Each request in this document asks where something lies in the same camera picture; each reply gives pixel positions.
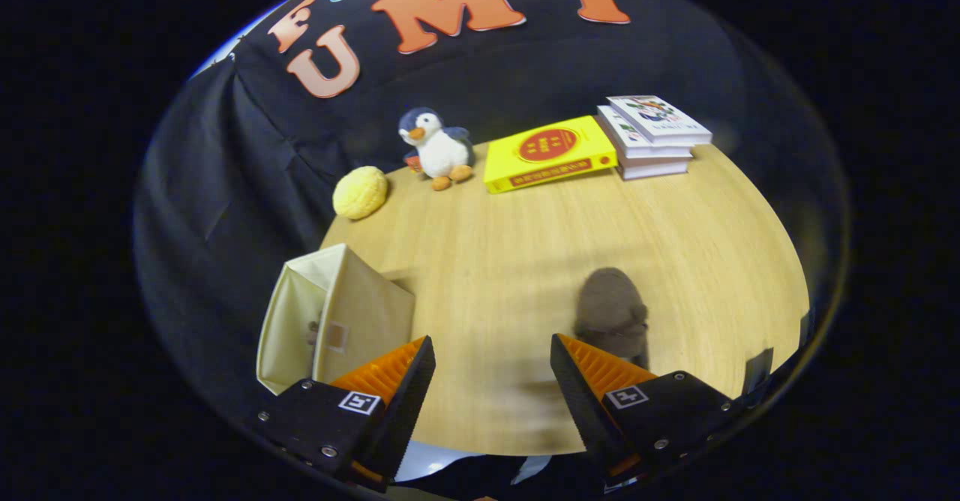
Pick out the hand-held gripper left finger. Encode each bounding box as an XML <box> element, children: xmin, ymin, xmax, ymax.
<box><xmin>255</xmin><ymin>335</ymin><xmax>437</xmax><ymax>494</ymax></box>

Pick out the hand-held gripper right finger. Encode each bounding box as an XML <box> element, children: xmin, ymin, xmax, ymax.
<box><xmin>550</xmin><ymin>333</ymin><xmax>752</xmax><ymax>488</ymax></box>

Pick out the cream fabric storage box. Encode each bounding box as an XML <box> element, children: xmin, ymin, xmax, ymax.
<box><xmin>256</xmin><ymin>244</ymin><xmax>416</xmax><ymax>397</ymax></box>

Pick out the person's dark and white clothing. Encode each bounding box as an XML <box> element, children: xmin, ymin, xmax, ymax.
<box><xmin>390</xmin><ymin>441</ymin><xmax>601</xmax><ymax>501</ymax></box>

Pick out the yellow round bun toy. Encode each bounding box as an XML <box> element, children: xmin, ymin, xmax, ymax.
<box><xmin>332</xmin><ymin>166</ymin><xmax>389</xmax><ymax>221</ymax></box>

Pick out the yellow book with red circle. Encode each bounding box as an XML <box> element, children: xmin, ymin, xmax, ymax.
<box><xmin>484</xmin><ymin>115</ymin><xmax>619</xmax><ymax>194</ymax></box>

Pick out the penguin plush toy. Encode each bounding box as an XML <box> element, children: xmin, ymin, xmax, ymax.
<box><xmin>397</xmin><ymin>107</ymin><xmax>476</xmax><ymax>191</ymax></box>

